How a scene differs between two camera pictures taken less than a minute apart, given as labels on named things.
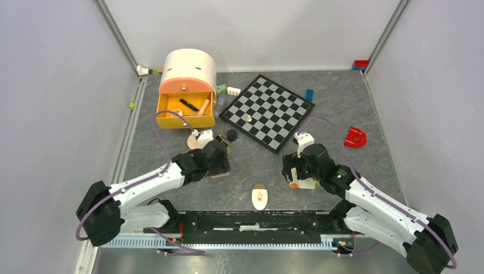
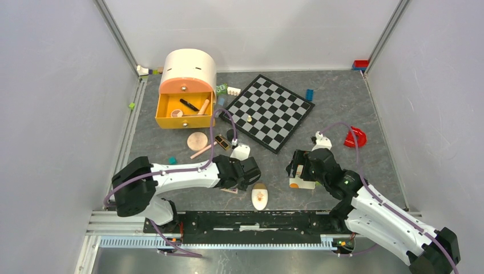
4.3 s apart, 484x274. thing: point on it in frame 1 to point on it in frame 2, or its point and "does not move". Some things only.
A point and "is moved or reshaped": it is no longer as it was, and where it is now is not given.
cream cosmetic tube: x=202 y=109 does not move
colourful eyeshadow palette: x=218 y=175 is moved or reshaped
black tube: x=188 y=104 does not move
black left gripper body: x=222 y=166 to x=242 y=185
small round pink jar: x=179 y=112 does not move
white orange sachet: x=309 y=183 does not move
